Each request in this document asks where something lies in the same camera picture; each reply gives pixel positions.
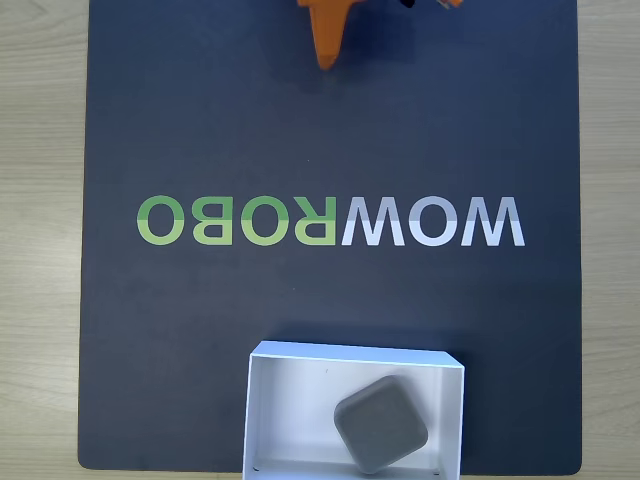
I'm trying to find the dark mat with WOWROBO print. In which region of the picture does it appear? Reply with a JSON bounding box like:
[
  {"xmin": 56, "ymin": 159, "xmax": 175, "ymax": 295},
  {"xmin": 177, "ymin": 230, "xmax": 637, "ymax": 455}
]
[{"xmin": 77, "ymin": 0, "xmax": 584, "ymax": 474}]

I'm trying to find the white cardboard box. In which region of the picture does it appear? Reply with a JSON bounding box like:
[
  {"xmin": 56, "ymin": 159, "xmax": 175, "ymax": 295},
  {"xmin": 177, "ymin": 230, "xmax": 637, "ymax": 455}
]
[{"xmin": 242, "ymin": 340, "xmax": 467, "ymax": 480}]

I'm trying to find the grey square usb charger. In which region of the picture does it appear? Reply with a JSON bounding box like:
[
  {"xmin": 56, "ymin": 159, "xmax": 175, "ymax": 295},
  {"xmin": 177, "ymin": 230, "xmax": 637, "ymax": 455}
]
[{"xmin": 333, "ymin": 374, "xmax": 430, "ymax": 475}]

